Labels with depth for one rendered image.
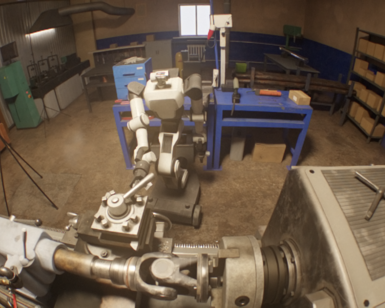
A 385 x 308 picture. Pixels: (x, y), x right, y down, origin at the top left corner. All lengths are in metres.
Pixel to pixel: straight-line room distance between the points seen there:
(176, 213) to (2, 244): 1.46
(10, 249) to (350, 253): 0.96
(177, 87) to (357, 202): 1.21
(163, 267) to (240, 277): 0.20
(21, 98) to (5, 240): 4.20
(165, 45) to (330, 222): 6.77
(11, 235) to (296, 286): 0.92
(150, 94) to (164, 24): 6.02
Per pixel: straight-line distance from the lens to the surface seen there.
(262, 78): 3.61
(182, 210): 1.89
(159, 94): 1.42
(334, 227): 0.51
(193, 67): 5.83
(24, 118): 5.10
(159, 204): 1.98
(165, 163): 1.66
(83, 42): 8.27
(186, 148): 2.54
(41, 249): 0.78
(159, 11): 7.39
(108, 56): 4.78
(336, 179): 0.64
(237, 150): 2.65
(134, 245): 0.72
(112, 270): 0.65
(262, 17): 7.54
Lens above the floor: 1.70
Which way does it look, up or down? 37 degrees down
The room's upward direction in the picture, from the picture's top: 1 degrees counter-clockwise
